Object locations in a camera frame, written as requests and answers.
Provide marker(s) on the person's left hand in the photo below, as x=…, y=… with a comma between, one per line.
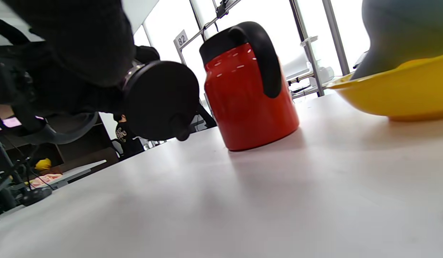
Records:
x=74, y=43

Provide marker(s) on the black kettle lid with strainer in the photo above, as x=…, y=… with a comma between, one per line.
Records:
x=160, y=100

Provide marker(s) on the orange hot water kettle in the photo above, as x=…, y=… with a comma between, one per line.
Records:
x=243, y=107

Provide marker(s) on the blue plastic funnel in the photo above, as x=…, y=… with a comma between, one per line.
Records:
x=404, y=28

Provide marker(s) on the yellow plastic bowl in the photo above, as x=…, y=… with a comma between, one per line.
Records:
x=404, y=93

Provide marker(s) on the black hand tracking controller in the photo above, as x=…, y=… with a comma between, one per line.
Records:
x=63, y=132

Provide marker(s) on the white number tag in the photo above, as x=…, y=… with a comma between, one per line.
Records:
x=181, y=39

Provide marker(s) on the yellow round object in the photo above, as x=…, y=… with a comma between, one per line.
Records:
x=43, y=164

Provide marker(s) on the white side desk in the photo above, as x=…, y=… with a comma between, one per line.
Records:
x=81, y=168

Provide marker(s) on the aluminium frame post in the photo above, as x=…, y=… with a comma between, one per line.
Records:
x=336, y=39
x=313, y=71

